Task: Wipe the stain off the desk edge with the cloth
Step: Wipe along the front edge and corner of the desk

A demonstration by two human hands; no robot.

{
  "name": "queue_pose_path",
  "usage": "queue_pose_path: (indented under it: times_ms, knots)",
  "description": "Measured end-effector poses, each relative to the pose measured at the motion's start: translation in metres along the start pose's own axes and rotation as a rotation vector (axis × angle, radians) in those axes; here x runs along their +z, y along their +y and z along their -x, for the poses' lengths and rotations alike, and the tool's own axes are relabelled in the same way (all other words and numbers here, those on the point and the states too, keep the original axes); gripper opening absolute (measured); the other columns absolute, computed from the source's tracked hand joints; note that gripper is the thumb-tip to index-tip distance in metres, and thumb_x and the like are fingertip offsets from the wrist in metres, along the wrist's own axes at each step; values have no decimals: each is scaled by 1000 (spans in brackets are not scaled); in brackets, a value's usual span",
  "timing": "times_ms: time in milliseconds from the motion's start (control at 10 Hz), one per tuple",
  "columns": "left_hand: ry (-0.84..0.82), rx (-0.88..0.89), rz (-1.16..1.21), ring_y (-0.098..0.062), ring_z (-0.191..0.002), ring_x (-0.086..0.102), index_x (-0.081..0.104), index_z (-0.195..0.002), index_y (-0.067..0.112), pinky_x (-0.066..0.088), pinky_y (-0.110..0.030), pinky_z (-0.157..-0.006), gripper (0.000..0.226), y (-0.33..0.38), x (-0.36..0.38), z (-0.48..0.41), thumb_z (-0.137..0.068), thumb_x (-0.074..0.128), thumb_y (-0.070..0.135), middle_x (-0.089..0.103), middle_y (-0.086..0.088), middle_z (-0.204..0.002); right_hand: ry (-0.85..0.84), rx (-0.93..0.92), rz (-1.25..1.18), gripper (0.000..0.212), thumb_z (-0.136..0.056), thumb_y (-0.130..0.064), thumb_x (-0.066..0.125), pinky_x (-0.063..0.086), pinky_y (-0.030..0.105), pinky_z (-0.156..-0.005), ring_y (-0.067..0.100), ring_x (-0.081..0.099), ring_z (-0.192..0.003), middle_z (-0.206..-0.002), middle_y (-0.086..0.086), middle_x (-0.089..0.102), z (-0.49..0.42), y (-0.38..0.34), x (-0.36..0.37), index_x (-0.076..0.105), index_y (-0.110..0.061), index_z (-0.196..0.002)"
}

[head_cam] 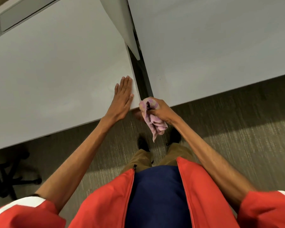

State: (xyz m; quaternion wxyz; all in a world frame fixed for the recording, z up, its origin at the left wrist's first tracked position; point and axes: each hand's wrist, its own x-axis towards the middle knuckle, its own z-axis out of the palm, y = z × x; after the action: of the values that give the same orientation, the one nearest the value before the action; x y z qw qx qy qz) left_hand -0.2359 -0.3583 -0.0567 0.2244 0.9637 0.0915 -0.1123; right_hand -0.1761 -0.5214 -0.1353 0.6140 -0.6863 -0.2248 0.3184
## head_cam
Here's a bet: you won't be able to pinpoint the grey cable tray cover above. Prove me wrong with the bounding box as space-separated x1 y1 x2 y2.
0 0 63 36

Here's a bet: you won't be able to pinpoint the person's left hand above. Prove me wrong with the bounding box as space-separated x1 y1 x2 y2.
104 76 135 123

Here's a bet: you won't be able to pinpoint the navy blue shirt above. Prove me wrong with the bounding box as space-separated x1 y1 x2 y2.
124 165 193 228

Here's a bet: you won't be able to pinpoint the person's left forearm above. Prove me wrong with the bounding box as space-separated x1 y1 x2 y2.
35 116 120 213

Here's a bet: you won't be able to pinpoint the khaki trousers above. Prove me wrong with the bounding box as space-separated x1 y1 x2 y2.
120 142 195 175

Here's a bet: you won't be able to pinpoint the person's right forearm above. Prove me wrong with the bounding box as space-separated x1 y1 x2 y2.
170 116 257 212

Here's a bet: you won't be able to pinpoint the red and white jacket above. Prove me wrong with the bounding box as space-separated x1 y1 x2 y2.
0 156 285 228

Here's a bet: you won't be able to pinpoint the black office chair base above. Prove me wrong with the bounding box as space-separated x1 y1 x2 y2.
0 149 42 201

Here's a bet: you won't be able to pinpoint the pink striped cloth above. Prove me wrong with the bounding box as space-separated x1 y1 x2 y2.
139 98 168 143

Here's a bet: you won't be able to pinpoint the person's right hand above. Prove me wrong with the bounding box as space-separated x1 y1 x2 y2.
146 97 181 125

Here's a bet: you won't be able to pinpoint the white desk divider panel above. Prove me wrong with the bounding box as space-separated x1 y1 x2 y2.
98 0 141 61

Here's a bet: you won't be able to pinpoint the neighbouring white desk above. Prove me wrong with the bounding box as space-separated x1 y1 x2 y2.
127 0 285 108

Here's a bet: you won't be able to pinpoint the black shoe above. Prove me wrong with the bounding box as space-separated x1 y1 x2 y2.
137 135 150 152
166 127 182 146

